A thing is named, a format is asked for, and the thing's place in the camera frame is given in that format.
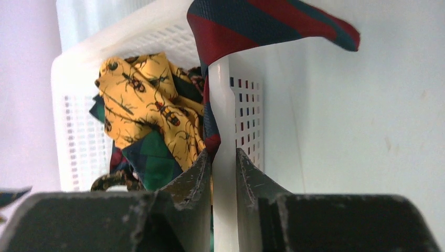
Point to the green navy plaid tie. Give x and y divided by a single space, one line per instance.
149 158

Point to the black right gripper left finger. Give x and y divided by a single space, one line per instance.
174 218

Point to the white plastic mesh basket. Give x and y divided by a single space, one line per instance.
238 93

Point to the brown dark patterned tie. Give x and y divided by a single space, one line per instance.
119 178

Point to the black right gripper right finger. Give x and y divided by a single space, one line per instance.
270 218

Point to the red navy striped tie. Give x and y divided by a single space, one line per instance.
221 28

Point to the yellow insect print tie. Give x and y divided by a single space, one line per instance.
140 96

